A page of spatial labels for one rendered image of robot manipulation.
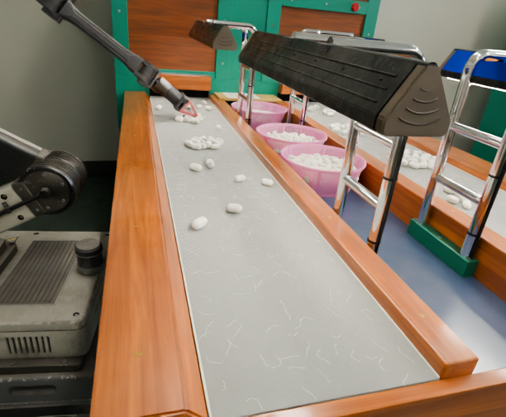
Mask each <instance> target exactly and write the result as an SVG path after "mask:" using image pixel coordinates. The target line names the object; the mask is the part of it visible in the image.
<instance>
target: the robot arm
mask: <svg viewBox="0 0 506 417"><path fill-rule="evenodd" d="M36 1H37V2H38V3H39V4H40V5H42V6H43V8H42V9H41V10H42V11H43V12H44V13H45V14H46V15H47V16H49V17H50V18H52V19H53V20H54V21H56V22H57V23H58V24H60V23H61V22H62V21H63V20H65V21H67V22H69V23H71V24H73V25H74V26H76V27H78V29H80V30H81V31H82V32H84V33H85V34H86V35H87V36H89V37H90V38H92V39H93V40H94V41H96V42H97V43H98V44H99V45H100V46H102V47H103V48H104V49H105V50H107V51H108V52H110V53H111V54H112V55H114V56H115V57H116V58H118V59H119V60H120V61H121V62H122V63H123V64H124V65H125V66H126V67H127V68H128V69H129V70H130V71H131V72H132V73H133V74H134V75H135V76H136V77H137V79H136V81H137V82H138V83H139V84H140V85H142V86H143V87H147V88H148V89H149V88H150V87H151V89H152V90H153V91H154V92H156V93H160V94H161V95H162V96H164V97H165V98H166V99H167V100H168V101H169V102H171V103H172V104H173V107H174V109H175V110H176V111H178V112H179V113H183V114H187V115H189V116H192V117H197V116H198V114H197V112H196V110H195V108H194V106H193V104H192V103H191V101H190V99H189V97H188V96H186V95H185V94H184V93H183V92H181V93H180V91H178V90H177V89H176V88H175V87H174V86H172V84H170V83H169V82H168V81H167V80H166V79H165V78H163V77H160V78H158V76H159V75H160V73H161V71H160V70H159V69H157V68H156V67H155V66H154V65H153V64H152V63H150V62H149V63H148V62H147V61H145V60H143V59H142V58H141V57H140V56H139V55H136V54H134V53H132V52H130V51H129V50H128V49H126V48H125V47H124V46H122V45H121V44H120V43H119V42H117V41H116V40H115V39H113V38H112V37H111V36H109V35H108V34H107V33H106V32H105V31H104V30H102V29H101V28H100V27H99V26H97V25H96V24H94V23H93V22H92V21H90V20H89V19H88V18H87V17H86V16H85V15H84V14H82V13H81V12H80V11H79V10H78V9H77V8H76V7H75V6H74V4H75V3H76V2H77V0H36ZM141 65H142V66H141ZM140 67H141V68H140ZM137 70H139V71H137ZM188 105H190V106H191V108H192V109H193V112H194V113H190V112H188V111H185V109H186V107H187V106H188Z"/></svg>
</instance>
